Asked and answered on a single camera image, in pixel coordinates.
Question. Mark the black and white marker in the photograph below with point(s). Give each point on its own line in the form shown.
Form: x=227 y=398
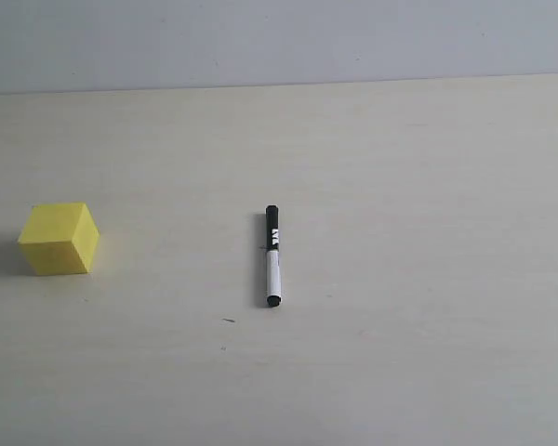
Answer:
x=273 y=272

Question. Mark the yellow foam cube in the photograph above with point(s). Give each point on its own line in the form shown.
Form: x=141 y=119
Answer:
x=59 y=239

